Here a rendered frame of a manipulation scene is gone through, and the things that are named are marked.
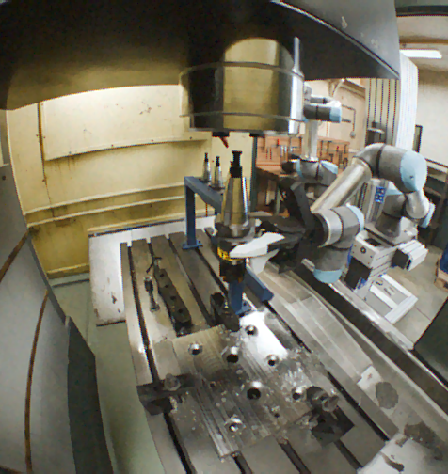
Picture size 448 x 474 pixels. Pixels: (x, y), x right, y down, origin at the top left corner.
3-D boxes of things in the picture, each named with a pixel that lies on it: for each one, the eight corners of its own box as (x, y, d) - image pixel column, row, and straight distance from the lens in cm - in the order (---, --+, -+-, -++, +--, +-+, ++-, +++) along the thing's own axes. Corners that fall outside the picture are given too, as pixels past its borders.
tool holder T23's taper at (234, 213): (214, 218, 34) (214, 174, 32) (237, 212, 36) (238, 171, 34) (232, 229, 31) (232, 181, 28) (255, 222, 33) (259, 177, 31)
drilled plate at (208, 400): (253, 323, 64) (255, 312, 60) (317, 407, 55) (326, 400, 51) (173, 350, 59) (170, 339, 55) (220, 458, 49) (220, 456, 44)
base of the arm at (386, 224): (382, 222, 135) (387, 206, 132) (404, 234, 129) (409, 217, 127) (369, 226, 122) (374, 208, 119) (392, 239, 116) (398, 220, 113)
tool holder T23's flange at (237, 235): (206, 232, 35) (206, 217, 34) (237, 223, 38) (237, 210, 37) (230, 249, 31) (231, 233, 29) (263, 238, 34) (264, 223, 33)
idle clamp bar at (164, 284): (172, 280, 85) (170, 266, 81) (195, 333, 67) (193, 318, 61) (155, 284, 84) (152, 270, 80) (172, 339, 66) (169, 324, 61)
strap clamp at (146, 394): (200, 388, 57) (196, 359, 44) (205, 401, 56) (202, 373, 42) (148, 403, 58) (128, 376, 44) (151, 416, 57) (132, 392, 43)
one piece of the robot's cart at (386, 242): (384, 227, 148) (387, 217, 146) (412, 244, 141) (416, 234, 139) (351, 236, 119) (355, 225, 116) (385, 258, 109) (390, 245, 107)
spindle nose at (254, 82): (159, 132, 33) (160, 53, 35) (243, 130, 42) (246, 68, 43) (232, 133, 19) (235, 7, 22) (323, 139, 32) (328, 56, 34)
